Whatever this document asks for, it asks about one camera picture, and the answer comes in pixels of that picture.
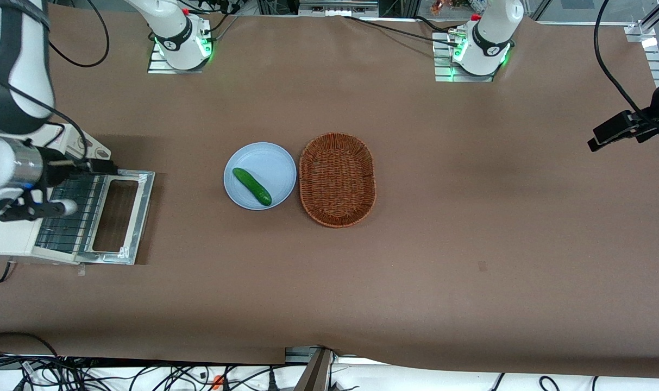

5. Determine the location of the brown paper table cover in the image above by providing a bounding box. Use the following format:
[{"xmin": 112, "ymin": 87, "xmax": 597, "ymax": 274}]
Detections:
[{"xmin": 0, "ymin": 0, "xmax": 659, "ymax": 379}]

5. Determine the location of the black camera cable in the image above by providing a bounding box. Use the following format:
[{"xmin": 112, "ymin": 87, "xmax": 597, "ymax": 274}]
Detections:
[{"xmin": 594, "ymin": 0, "xmax": 659, "ymax": 127}]

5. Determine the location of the white toaster oven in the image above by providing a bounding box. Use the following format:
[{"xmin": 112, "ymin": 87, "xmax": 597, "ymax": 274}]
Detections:
[{"xmin": 0, "ymin": 122, "xmax": 112, "ymax": 266}]

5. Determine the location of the silver equipment box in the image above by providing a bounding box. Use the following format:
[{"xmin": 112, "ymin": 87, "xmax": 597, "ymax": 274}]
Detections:
[{"xmin": 298, "ymin": 0, "xmax": 380, "ymax": 17}]

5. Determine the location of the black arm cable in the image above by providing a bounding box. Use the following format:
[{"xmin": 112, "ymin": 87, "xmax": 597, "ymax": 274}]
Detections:
[{"xmin": 0, "ymin": 0, "xmax": 110, "ymax": 159}]

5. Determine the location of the black base cable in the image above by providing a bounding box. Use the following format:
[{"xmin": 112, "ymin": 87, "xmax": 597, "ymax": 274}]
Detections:
[{"xmin": 342, "ymin": 15, "xmax": 461, "ymax": 47}]

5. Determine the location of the black floor cable tangle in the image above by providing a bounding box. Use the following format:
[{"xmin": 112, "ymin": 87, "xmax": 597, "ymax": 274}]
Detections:
[{"xmin": 0, "ymin": 332, "xmax": 286, "ymax": 391}]

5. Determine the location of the aluminium post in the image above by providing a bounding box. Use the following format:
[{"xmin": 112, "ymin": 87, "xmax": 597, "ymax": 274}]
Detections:
[{"xmin": 293, "ymin": 348, "xmax": 334, "ymax": 391}]

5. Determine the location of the aluminium frame rail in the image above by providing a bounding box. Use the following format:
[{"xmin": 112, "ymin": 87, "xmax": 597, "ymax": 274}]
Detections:
[{"xmin": 625, "ymin": 0, "xmax": 659, "ymax": 144}]

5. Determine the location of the light blue round plate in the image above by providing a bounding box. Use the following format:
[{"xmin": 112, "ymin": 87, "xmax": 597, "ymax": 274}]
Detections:
[{"xmin": 223, "ymin": 142, "xmax": 298, "ymax": 211}]

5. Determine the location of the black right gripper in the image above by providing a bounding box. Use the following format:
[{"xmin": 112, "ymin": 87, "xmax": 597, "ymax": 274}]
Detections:
[{"xmin": 35, "ymin": 147, "xmax": 118, "ymax": 188}]

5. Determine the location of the brown wicker basket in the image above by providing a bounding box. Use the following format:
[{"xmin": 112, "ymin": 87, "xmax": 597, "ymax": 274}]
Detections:
[{"xmin": 299, "ymin": 133, "xmax": 377, "ymax": 228}]

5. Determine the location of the green cucumber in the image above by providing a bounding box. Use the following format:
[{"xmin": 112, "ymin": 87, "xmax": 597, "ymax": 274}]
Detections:
[{"xmin": 232, "ymin": 167, "xmax": 273, "ymax": 206}]

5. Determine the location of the glass oven door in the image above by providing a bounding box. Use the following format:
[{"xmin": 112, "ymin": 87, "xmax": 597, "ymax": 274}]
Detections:
[{"xmin": 79, "ymin": 169, "xmax": 156, "ymax": 266}]

